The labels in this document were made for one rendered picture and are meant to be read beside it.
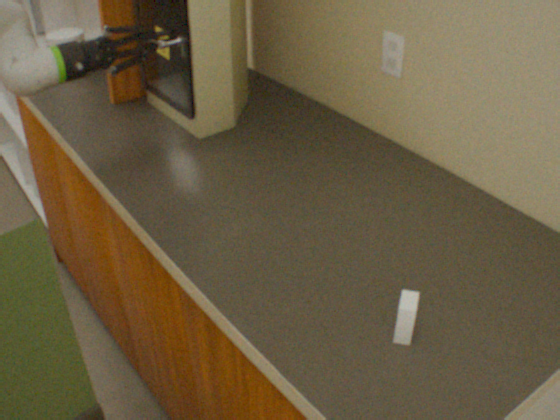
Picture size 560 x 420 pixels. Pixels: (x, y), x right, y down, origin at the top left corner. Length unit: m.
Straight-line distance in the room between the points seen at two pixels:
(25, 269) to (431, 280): 0.72
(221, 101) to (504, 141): 0.72
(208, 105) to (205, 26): 0.21
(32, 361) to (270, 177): 0.78
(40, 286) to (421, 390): 0.57
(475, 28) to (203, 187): 0.71
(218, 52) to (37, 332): 0.94
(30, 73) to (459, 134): 1.01
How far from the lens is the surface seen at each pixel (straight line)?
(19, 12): 1.47
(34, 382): 0.86
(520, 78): 1.33
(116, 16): 1.79
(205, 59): 1.52
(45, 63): 1.42
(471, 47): 1.39
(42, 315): 0.79
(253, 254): 1.17
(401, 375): 0.96
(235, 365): 1.19
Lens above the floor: 1.66
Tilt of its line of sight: 34 degrees down
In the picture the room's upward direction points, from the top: straight up
